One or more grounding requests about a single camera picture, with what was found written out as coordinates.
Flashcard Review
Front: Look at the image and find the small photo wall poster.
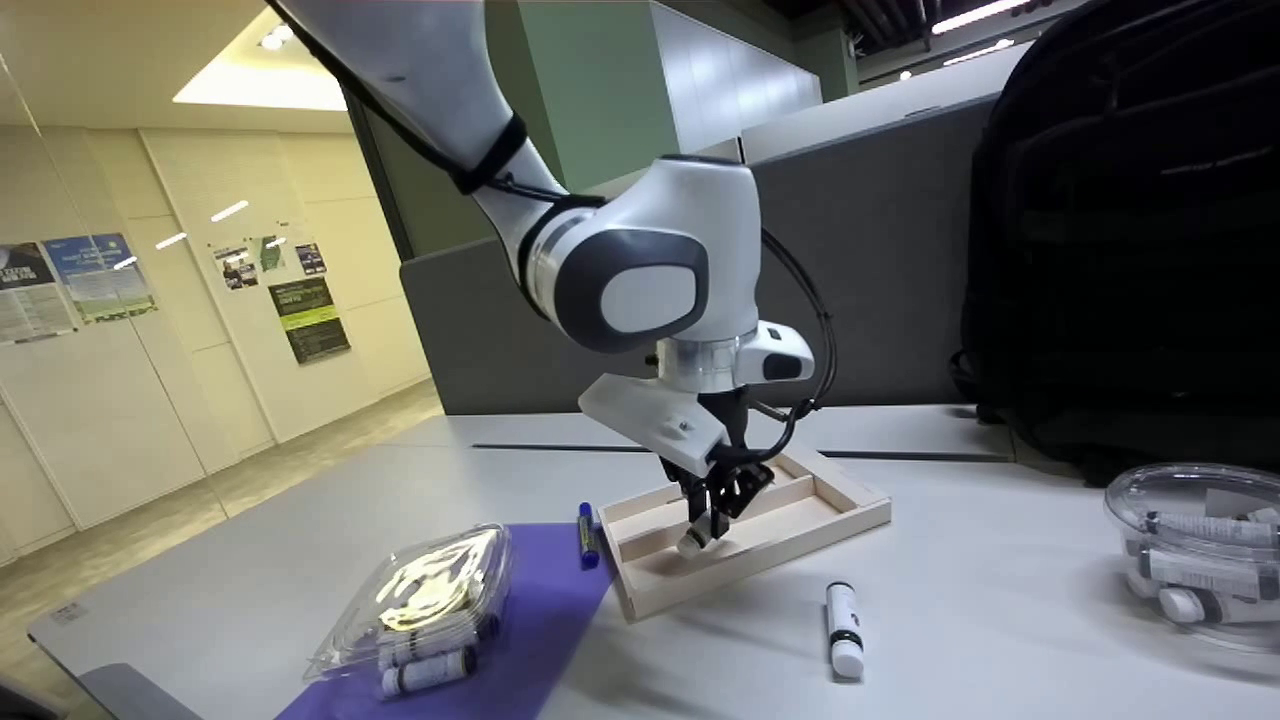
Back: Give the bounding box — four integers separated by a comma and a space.
211, 245, 265, 297

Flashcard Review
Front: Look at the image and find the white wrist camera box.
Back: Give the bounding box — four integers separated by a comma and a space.
574, 367, 735, 486

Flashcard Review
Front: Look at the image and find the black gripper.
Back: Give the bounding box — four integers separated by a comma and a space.
658, 390, 781, 553

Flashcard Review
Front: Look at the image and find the clear plastic container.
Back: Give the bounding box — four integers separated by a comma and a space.
305, 520, 517, 686

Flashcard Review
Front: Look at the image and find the blue green wall poster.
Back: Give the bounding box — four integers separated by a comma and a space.
41, 227, 161, 329

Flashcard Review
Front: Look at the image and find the light wooden tray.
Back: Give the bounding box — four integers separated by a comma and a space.
594, 443, 897, 630

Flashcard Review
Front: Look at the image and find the ceiling light panel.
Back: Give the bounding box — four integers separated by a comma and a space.
166, 9, 351, 122

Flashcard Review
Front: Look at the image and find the dark grey flat object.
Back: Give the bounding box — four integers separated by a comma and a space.
77, 661, 208, 720

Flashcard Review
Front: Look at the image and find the white coiled cable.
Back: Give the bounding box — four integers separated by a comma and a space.
371, 532, 501, 638

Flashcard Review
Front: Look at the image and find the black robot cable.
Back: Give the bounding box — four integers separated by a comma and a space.
725, 227, 838, 463

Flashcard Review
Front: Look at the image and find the small blue bottle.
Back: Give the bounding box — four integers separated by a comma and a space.
573, 499, 603, 573

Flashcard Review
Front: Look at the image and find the black green wall poster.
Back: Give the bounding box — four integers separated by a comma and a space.
265, 272, 355, 367

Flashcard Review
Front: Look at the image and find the clear glass bowl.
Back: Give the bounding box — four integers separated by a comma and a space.
1098, 462, 1280, 688

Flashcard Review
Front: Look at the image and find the black backpack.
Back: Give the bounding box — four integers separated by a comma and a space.
947, 0, 1280, 490

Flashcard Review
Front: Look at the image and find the white bottle with dark cap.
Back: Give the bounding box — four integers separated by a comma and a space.
377, 607, 505, 674
378, 646, 483, 701

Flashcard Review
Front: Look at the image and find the purple mat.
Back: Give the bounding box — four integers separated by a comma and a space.
275, 520, 619, 720

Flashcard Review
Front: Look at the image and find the grey white wall poster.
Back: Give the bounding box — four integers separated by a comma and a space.
0, 241, 81, 350

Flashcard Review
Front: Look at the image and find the grey partition wall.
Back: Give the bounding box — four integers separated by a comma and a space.
398, 52, 1056, 418

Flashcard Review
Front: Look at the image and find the white bottle in bowl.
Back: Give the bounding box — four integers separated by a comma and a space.
1138, 508, 1280, 553
1122, 550, 1271, 634

